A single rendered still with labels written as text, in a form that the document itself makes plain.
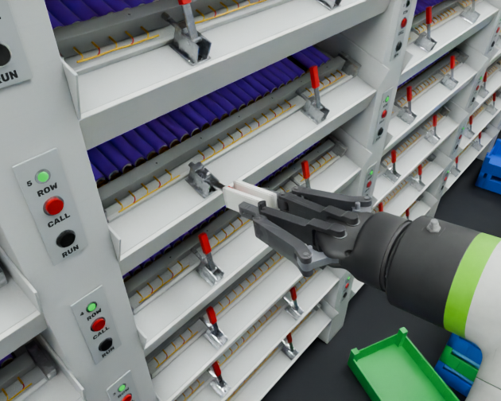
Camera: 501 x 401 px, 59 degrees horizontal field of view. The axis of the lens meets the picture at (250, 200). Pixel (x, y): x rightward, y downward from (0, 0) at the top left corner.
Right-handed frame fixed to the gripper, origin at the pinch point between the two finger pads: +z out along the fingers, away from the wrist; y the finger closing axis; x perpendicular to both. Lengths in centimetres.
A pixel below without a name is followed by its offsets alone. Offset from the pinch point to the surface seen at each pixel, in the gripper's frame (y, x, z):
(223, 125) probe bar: 8.8, 4.3, 12.8
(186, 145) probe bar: 1.3, 4.2, 12.7
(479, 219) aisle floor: 139, -92, 9
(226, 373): 3, -55, 21
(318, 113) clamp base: 25.7, 0.5, 7.6
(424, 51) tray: 68, -1, 8
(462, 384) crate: 57, -92, -15
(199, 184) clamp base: -1.0, 0.4, 8.6
